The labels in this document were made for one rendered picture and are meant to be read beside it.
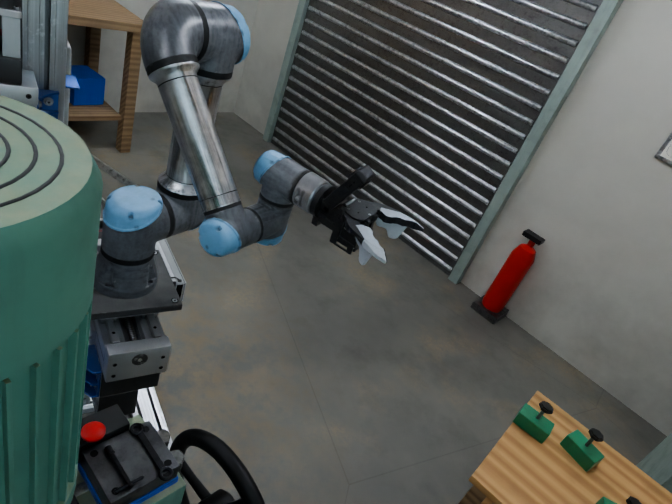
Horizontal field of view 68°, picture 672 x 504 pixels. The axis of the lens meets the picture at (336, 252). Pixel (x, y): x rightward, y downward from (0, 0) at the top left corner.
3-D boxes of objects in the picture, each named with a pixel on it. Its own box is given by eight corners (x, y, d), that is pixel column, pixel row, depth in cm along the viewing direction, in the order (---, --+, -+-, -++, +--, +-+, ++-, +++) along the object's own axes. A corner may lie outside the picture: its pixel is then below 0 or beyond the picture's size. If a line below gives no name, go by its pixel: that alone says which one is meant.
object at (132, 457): (177, 482, 70) (184, 459, 68) (98, 527, 63) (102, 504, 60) (133, 414, 77) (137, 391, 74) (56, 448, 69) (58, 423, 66)
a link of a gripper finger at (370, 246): (379, 281, 90) (361, 247, 96) (389, 256, 86) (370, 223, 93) (363, 282, 89) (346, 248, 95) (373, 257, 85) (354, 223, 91)
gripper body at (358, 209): (372, 241, 102) (325, 212, 105) (385, 207, 96) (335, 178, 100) (352, 257, 96) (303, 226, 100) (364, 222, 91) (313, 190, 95)
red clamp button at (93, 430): (109, 437, 67) (110, 432, 66) (86, 447, 65) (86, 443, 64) (99, 420, 68) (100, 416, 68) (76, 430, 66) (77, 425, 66)
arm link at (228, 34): (133, 224, 122) (164, -14, 94) (180, 210, 134) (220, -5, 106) (166, 250, 119) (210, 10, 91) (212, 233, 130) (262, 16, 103)
